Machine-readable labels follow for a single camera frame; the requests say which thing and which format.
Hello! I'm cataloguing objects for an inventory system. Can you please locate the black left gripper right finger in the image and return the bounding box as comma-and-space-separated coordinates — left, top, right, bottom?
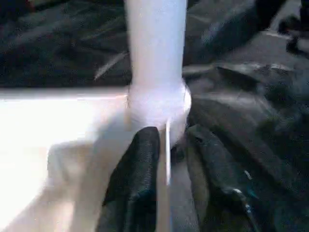
185, 125, 265, 232

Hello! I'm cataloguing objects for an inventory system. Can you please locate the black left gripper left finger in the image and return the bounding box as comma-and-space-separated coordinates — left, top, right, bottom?
96, 127, 161, 232

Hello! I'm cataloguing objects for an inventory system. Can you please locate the white plastic table top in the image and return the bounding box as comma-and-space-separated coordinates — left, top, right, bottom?
0, 86, 192, 232

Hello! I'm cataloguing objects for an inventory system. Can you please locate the white plastic table leg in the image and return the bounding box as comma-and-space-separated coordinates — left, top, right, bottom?
124, 0, 192, 145

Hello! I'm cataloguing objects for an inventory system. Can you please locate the black mat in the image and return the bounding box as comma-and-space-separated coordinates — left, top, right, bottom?
0, 0, 309, 232

